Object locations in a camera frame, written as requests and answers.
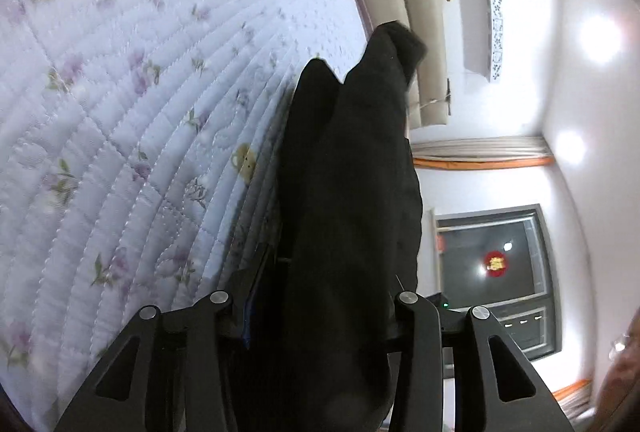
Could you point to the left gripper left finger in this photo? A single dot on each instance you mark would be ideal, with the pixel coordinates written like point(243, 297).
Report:
point(242, 287)

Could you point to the black hooded jacket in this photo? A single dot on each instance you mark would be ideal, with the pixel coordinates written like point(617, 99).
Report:
point(349, 229)

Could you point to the white wall air conditioner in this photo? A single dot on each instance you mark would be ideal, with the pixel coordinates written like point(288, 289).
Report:
point(482, 31)

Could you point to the window with red decoration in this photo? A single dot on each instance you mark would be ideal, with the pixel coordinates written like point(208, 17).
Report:
point(501, 259)

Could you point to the orange and beige curtain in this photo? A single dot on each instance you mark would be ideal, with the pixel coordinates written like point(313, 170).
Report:
point(487, 153)

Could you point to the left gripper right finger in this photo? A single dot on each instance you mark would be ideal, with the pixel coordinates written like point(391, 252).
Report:
point(392, 332)

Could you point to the bed with floral quilt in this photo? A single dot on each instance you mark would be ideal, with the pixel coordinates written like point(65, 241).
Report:
point(138, 158)

